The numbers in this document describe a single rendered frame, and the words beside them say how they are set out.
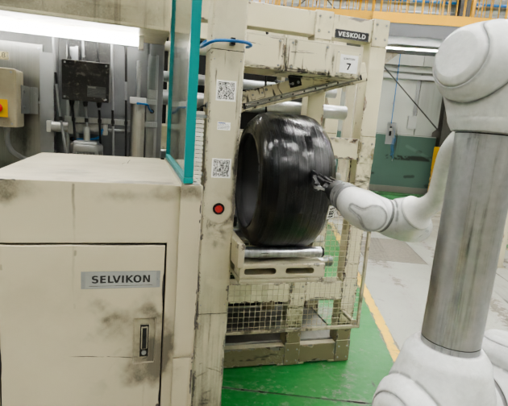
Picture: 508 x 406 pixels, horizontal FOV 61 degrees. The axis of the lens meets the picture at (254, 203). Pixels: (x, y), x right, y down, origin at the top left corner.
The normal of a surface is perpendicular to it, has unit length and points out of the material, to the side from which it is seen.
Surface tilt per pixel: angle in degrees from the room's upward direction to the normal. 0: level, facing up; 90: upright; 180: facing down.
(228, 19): 90
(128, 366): 90
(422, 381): 73
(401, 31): 90
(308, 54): 90
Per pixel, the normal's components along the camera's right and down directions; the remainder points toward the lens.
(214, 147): 0.26, 0.19
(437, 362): -0.42, -0.55
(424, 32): -0.07, 0.18
